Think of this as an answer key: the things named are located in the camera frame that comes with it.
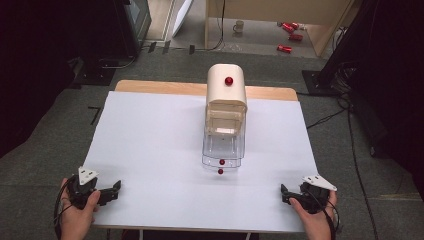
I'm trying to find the person's left hand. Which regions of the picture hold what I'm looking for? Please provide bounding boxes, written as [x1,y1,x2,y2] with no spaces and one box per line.
[59,178,101,240]

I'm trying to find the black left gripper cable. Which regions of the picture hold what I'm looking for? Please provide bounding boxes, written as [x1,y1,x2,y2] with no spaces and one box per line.
[52,175,77,240]

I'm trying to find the dark curtain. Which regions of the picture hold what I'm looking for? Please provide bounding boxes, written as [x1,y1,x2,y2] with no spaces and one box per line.
[346,0,424,201]
[0,0,118,159]

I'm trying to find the light wooden shelf unit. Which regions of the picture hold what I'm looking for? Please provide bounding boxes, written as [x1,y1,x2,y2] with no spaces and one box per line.
[204,0,355,58]

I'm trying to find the black hanging cable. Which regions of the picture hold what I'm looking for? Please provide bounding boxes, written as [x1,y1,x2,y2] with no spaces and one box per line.
[196,0,227,53]

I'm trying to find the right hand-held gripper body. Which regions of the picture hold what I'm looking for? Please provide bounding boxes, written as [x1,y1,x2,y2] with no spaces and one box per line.
[298,175,338,215]

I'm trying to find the black floor cable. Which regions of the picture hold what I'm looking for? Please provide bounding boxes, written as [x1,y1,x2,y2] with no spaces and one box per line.
[305,96,381,240]

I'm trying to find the black metal stand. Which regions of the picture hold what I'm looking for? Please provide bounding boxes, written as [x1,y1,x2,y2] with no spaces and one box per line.
[301,0,379,98]

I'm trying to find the black stand base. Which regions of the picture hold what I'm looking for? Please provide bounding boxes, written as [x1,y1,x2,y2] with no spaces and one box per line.
[67,55,117,90]

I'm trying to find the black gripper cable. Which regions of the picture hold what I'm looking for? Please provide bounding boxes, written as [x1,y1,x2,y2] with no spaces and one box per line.
[52,175,77,240]
[308,187,342,240]

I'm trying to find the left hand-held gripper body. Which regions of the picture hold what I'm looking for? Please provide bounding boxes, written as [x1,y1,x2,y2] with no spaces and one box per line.
[67,166,100,210]

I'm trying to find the white board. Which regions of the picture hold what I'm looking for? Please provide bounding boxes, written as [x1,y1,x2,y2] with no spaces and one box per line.
[171,0,195,38]

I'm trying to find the person's right hand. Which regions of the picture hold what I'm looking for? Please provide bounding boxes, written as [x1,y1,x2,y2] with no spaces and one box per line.
[288,190,339,240]

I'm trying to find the cream drawer cabinet red knob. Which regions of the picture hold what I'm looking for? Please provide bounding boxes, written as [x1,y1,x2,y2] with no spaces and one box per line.
[204,63,249,138]

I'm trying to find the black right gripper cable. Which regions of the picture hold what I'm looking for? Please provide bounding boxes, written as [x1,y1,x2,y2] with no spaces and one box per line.
[308,187,342,240]

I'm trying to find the clear plastic drawer red knob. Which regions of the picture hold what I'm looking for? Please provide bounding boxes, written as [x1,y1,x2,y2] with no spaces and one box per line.
[203,128,247,161]
[201,133,243,176]

